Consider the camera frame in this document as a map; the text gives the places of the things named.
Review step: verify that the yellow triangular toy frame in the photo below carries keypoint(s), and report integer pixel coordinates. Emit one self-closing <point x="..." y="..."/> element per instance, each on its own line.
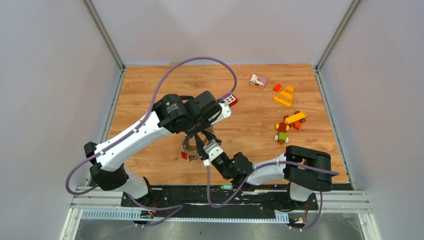
<point x="285" y="97"/>

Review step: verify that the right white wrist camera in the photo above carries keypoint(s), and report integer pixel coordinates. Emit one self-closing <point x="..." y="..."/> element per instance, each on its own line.
<point x="213" y="150"/>

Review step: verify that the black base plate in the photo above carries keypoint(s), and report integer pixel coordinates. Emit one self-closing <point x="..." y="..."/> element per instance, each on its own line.
<point x="251" y="202"/>

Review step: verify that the red key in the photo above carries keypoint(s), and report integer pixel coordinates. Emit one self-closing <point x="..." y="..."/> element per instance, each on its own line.
<point x="184" y="155"/>

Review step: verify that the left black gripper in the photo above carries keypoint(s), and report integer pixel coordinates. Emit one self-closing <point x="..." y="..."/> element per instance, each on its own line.
<point x="208" y="124"/>

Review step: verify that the large grey toothed keyring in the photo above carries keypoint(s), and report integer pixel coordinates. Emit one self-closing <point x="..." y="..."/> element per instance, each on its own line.
<point x="189" y="144"/>

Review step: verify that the red green toy vehicle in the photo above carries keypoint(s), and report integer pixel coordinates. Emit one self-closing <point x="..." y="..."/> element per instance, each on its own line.
<point x="281" y="137"/>

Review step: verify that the small green bubble level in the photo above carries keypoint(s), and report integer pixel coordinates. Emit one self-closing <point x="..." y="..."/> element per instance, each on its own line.
<point x="226" y="187"/>

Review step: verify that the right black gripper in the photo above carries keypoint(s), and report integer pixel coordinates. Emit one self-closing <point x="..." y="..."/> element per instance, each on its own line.
<point x="200" y="146"/>

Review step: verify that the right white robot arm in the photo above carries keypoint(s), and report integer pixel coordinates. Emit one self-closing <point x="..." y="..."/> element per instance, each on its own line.
<point x="307" y="170"/>

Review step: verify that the red window toy brick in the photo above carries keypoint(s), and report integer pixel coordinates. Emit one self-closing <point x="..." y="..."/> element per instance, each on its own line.
<point x="231" y="100"/>

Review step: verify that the pink roof toy house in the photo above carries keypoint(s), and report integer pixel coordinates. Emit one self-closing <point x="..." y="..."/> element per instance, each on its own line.
<point x="258" y="80"/>

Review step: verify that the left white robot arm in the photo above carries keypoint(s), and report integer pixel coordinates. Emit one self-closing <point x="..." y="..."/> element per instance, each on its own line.
<point x="172" y="114"/>

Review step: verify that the small red toy brick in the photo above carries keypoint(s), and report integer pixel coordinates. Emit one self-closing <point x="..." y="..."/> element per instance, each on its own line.
<point x="277" y="87"/>

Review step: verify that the yellow orange toy car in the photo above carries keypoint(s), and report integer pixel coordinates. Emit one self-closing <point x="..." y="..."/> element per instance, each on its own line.
<point x="297" y="117"/>

